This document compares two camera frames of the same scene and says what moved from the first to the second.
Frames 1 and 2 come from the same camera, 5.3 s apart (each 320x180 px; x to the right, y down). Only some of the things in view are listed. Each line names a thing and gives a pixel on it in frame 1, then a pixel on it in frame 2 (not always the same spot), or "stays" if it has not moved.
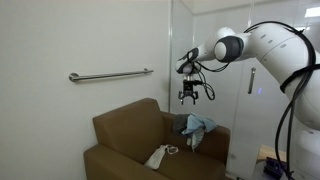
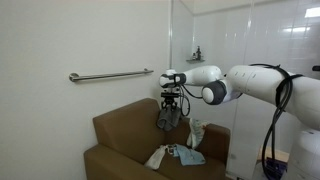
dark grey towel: x=179 y=123 -> x=168 y=118
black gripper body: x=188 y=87 -> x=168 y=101
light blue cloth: x=196 y=127 -> x=187 y=156
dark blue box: x=274 y=168 stays
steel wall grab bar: x=75 y=77 stays
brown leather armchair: x=129 y=135 stays
